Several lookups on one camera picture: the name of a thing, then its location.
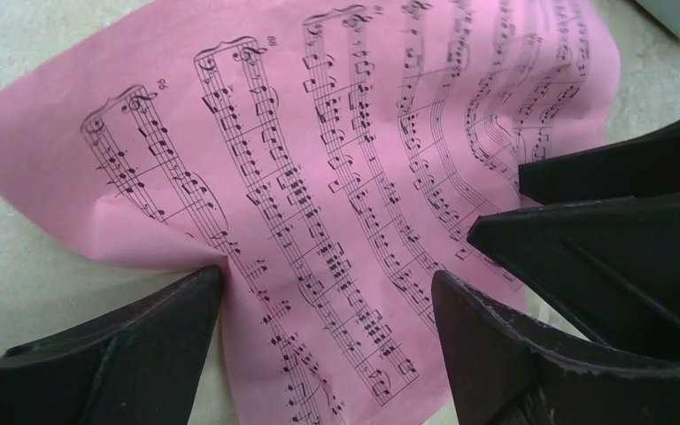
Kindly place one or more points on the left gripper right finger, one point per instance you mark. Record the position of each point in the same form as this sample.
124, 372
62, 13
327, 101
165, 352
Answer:
505, 367

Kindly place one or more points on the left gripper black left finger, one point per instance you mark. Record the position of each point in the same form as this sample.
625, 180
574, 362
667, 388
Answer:
138, 364

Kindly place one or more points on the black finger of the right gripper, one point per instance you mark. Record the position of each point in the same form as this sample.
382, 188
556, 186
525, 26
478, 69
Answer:
610, 267

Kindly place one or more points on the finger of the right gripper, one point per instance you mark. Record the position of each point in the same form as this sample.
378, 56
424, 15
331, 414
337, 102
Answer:
643, 166

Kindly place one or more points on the pink sheet music page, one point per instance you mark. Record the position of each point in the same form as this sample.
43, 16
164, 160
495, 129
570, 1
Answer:
331, 156

